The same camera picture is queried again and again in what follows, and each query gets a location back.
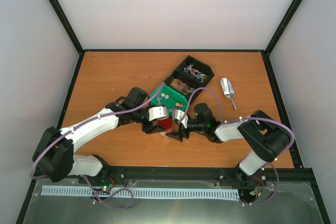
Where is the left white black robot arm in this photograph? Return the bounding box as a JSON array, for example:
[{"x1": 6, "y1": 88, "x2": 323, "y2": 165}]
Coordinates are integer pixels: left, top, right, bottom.
[{"x1": 30, "y1": 87, "x2": 169, "y2": 184}]

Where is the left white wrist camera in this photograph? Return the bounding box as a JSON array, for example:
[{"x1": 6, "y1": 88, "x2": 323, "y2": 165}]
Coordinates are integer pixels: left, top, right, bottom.
[{"x1": 148, "y1": 106, "x2": 169, "y2": 121}]

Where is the light blue slotted cable duct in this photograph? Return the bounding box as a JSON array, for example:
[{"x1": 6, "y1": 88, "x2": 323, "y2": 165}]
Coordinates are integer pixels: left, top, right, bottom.
[{"x1": 40, "y1": 185, "x2": 239, "y2": 201}]

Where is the red jar lid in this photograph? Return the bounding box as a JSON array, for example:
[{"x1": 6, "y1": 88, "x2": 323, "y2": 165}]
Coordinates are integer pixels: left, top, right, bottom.
[{"x1": 157, "y1": 118, "x2": 173, "y2": 133}]

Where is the clear plastic jar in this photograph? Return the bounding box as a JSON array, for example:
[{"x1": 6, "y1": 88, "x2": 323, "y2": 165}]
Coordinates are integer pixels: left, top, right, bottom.
[{"x1": 159, "y1": 131, "x2": 171, "y2": 139}]

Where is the black aluminium frame rail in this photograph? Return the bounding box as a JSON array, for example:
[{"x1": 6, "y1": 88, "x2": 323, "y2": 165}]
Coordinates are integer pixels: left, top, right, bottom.
[{"x1": 34, "y1": 165, "x2": 314, "y2": 187}]

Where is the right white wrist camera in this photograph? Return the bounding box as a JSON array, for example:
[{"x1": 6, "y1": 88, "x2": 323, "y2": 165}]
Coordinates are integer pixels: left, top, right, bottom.
[{"x1": 171, "y1": 110, "x2": 188, "y2": 128}]

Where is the black bin with lollipops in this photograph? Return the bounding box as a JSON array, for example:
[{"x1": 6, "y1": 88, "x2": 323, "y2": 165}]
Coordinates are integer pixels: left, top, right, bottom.
[{"x1": 176, "y1": 55, "x2": 214, "y2": 87}]

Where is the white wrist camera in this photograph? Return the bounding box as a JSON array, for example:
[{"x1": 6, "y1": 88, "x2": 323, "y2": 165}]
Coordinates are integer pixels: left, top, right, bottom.
[
  {"x1": 171, "y1": 110, "x2": 188, "y2": 128},
  {"x1": 148, "y1": 106, "x2": 169, "y2": 121}
]

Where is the silver metal scoop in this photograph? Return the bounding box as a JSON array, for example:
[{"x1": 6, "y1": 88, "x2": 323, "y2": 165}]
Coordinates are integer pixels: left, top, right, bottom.
[{"x1": 220, "y1": 78, "x2": 237, "y2": 110}]

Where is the black bin with popsicle candies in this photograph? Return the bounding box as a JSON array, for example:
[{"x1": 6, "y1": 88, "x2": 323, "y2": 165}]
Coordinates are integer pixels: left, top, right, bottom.
[{"x1": 164, "y1": 70, "x2": 205, "y2": 101}]

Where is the green plastic candy bin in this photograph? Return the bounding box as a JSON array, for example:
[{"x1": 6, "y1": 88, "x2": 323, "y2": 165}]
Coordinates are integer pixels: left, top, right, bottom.
[{"x1": 150, "y1": 85, "x2": 188, "y2": 116}]

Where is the metal sheet panel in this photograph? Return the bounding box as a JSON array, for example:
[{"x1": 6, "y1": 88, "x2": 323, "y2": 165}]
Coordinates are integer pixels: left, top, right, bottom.
[{"x1": 18, "y1": 179, "x2": 329, "y2": 223}]

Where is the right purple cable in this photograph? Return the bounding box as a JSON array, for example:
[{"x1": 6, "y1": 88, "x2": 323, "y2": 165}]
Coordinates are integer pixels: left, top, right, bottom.
[{"x1": 183, "y1": 87, "x2": 295, "y2": 206}]

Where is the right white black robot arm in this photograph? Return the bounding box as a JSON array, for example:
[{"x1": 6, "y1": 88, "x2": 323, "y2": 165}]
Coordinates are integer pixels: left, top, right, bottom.
[{"x1": 166, "y1": 103, "x2": 295, "y2": 185}]

